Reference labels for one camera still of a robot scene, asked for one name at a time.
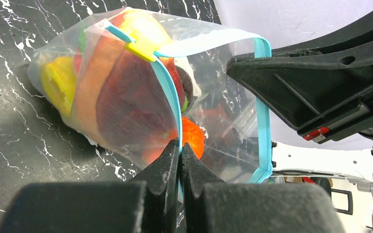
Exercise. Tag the yellow bell pepper toy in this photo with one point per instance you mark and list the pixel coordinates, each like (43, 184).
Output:
(58, 80)

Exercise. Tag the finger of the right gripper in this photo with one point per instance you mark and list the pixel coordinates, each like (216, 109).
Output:
(322, 88)

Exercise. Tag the clear zip top bag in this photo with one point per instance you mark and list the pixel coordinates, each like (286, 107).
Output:
(189, 58)

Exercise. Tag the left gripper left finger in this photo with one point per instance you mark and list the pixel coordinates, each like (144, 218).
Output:
(147, 203)

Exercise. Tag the hot dog bun toy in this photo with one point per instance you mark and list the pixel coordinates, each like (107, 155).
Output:
(118, 101)

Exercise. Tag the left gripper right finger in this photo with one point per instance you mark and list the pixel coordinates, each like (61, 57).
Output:
(213, 206)

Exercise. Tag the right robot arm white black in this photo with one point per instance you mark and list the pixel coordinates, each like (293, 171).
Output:
(354, 165)

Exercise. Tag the orange pumpkin toy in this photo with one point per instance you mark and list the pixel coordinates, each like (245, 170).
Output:
(191, 134)

